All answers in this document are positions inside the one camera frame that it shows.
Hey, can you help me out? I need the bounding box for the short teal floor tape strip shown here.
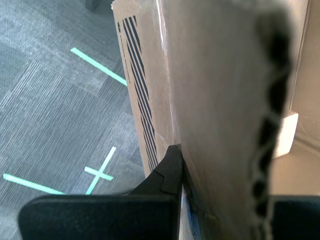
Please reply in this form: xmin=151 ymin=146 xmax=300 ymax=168
xmin=84 ymin=166 xmax=114 ymax=181

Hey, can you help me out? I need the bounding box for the light wooden block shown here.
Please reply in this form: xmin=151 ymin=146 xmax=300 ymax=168
xmin=272 ymin=112 xmax=299 ymax=160

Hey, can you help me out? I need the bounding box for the brown cardboard box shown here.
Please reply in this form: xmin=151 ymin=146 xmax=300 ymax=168
xmin=111 ymin=0 xmax=320 ymax=240

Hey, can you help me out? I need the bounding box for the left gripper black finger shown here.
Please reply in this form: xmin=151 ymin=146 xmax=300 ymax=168
xmin=269 ymin=194 xmax=320 ymax=240
xmin=18 ymin=145 xmax=185 ymax=240

